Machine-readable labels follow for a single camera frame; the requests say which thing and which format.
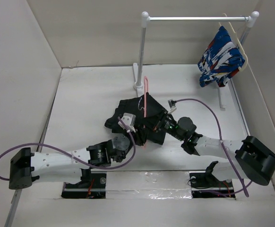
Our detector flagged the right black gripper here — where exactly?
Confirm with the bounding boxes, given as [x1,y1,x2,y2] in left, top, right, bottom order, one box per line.
[139,108,184,141]

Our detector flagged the black trousers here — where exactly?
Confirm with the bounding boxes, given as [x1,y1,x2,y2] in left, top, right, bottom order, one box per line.
[104,96,166,145]

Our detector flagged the pink plastic hanger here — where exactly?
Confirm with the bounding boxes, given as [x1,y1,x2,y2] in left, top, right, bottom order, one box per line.
[144,76,149,117]

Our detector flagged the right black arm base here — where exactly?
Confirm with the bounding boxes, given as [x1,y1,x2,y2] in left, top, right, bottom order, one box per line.
[187,161,236,199]

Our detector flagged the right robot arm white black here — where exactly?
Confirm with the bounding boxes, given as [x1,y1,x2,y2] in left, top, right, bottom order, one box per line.
[152,111,275,186]

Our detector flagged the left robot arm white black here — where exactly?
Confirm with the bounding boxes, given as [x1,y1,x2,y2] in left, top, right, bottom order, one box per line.
[9,128,148,190]

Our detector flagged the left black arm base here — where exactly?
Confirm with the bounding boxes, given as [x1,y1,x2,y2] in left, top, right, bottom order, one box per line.
[61,169,107,199]

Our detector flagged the cream plastic hanger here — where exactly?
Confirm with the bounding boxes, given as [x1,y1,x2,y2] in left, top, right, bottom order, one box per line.
[219,20,248,71]

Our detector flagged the silver foil tape strip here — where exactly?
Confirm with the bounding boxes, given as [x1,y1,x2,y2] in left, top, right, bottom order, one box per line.
[105,171,192,200]

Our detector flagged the blue white red patterned garment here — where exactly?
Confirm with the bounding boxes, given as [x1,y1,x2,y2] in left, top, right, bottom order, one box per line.
[198,26,246,87]

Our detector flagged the white metal clothes rack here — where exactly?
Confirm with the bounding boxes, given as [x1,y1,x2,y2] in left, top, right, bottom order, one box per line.
[132,11,260,111]

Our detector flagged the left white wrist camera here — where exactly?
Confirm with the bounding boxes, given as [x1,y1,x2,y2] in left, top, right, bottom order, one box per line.
[118,113,136,133]

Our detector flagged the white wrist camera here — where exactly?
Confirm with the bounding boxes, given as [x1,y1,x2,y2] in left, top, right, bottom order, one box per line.
[118,113,136,133]
[168,99,177,114]

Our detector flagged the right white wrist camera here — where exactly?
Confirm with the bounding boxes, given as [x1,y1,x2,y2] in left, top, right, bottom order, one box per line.
[168,99,177,114]

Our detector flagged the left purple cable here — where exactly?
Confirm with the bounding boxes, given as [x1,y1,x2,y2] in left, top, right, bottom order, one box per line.
[0,117,137,182]

